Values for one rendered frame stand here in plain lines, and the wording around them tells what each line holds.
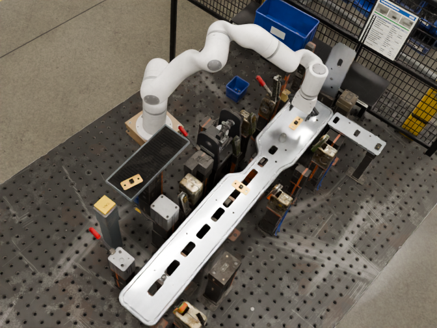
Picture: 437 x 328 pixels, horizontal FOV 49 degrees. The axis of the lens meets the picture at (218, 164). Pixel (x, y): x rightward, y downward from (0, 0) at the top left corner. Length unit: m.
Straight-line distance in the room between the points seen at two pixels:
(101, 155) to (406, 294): 2.06
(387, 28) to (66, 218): 1.80
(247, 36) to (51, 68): 2.26
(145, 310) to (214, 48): 1.05
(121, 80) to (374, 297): 2.35
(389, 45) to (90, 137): 1.60
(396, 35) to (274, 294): 1.37
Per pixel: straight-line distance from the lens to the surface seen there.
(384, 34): 2.59
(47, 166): 2.60
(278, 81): 2.28
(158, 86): 2.17
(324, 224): 2.53
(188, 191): 2.06
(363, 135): 2.49
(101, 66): 3.90
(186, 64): 2.09
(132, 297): 1.97
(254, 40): 1.95
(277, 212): 2.21
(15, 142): 3.59
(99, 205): 1.94
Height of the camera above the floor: 2.90
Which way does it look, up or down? 59 degrees down
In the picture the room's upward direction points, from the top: 11 degrees clockwise
